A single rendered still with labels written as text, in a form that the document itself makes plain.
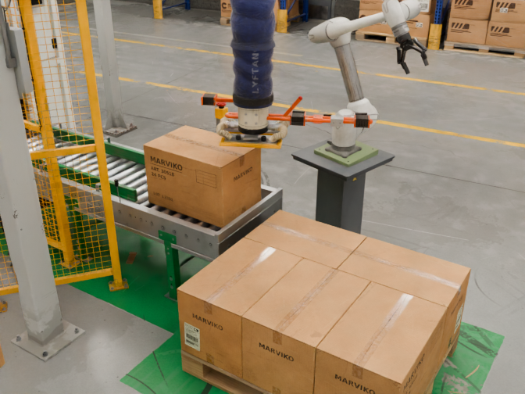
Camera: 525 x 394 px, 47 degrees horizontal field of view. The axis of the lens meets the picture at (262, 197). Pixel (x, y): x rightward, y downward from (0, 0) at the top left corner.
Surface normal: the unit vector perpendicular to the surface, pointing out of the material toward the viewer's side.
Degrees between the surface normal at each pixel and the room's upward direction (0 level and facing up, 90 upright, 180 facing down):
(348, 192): 90
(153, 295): 0
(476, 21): 92
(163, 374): 0
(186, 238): 90
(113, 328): 0
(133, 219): 90
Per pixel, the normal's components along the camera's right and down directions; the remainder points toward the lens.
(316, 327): 0.00, -0.89
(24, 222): 0.84, 0.26
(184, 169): -0.55, 0.38
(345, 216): 0.68, 0.34
